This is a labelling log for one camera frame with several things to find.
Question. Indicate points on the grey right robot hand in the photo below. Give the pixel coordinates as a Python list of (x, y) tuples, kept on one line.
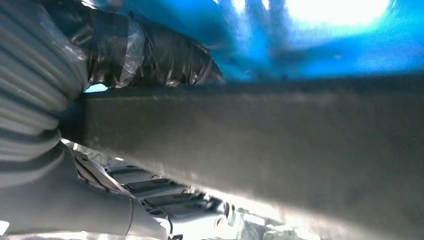
[(66, 205)]

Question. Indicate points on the blue metal shelf rack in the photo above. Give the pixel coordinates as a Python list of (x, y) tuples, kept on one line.
[(331, 49)]

